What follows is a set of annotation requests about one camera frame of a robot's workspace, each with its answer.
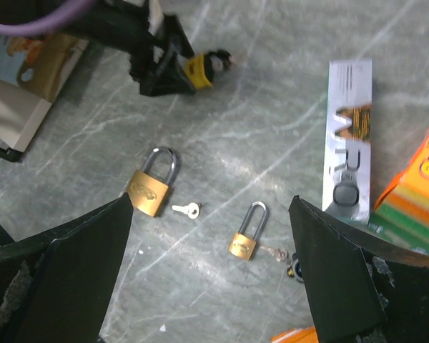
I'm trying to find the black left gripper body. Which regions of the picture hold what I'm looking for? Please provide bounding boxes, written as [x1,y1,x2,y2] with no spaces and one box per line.
[61,1,164,77]

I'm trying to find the key ring with keys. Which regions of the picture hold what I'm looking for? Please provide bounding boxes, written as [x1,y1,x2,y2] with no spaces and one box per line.
[259,244,307,284]

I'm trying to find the yellow padlock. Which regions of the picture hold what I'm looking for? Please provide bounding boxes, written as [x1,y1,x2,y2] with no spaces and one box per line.
[184,49,233,90]

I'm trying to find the teal white small box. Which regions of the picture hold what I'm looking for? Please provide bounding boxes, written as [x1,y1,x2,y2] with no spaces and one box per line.
[322,59,373,223]

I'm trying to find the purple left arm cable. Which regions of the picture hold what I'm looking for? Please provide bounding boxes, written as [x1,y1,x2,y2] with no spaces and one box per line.
[0,0,97,36]

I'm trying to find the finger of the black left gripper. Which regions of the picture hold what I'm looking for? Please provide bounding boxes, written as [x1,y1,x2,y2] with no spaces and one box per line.
[163,14,195,59]
[130,46,197,96]

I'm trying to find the small silver key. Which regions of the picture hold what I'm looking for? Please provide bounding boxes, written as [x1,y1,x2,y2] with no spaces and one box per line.
[171,202,201,219]

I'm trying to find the large brass padlock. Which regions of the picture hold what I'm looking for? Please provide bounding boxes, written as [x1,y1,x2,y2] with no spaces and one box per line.
[127,146,181,217]

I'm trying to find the orange honey dijon chip bag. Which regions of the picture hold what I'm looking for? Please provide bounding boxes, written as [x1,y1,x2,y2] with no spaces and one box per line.
[270,327,319,343]

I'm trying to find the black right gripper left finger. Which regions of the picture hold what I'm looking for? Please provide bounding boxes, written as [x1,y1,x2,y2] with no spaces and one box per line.
[0,194,133,342]

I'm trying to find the small brass padlock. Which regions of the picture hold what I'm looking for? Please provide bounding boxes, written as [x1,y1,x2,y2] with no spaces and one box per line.
[228,201,270,261]

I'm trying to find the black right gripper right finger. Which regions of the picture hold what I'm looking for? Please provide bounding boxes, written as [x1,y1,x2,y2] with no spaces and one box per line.
[289,196,429,342]

